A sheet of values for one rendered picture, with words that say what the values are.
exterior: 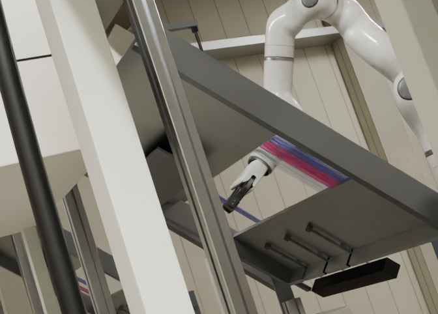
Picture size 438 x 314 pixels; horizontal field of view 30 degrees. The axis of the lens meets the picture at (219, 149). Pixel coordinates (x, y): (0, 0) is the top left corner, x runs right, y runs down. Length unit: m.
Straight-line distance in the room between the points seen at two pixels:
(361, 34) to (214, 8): 3.82
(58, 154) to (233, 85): 0.35
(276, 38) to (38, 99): 1.23
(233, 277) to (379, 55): 1.13
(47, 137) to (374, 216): 0.75
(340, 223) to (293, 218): 0.12
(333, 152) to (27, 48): 0.58
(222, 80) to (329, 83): 4.94
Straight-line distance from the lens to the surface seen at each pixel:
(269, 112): 1.50
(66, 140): 1.35
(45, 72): 1.38
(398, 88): 2.22
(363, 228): 1.84
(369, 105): 6.37
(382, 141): 6.33
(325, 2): 2.35
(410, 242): 1.75
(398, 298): 6.23
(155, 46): 1.41
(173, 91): 1.40
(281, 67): 2.46
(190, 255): 5.31
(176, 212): 2.11
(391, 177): 1.59
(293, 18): 2.42
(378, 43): 2.33
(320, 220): 1.87
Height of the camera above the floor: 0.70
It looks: 10 degrees up
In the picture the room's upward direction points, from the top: 19 degrees counter-clockwise
